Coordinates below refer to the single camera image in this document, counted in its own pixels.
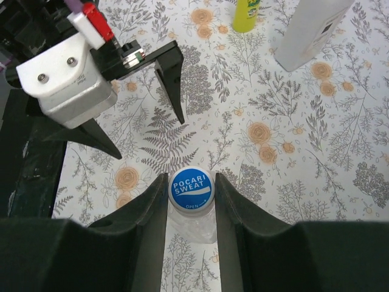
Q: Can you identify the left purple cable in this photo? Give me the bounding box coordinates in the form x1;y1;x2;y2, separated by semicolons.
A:
63;0;84;15

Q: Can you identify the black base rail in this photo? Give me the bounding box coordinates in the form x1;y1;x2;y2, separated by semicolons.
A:
1;89;67;218

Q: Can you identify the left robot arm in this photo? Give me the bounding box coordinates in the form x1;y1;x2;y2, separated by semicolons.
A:
1;1;184;159

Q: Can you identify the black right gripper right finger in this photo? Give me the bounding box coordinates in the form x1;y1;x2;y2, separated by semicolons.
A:
215;173;388;291

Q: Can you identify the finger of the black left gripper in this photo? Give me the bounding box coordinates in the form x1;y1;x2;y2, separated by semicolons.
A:
42;118;122;159
144;41;185;124

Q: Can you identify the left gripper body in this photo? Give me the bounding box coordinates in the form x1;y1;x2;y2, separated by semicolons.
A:
91;40;158;81

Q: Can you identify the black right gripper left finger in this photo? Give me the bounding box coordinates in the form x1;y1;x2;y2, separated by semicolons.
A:
1;174;168;291

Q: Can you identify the white bottle black cap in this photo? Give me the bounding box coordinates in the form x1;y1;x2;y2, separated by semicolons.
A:
275;0;353;72

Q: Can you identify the yellow squeeze bottle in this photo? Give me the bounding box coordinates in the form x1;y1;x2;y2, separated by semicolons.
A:
232;0;261;33

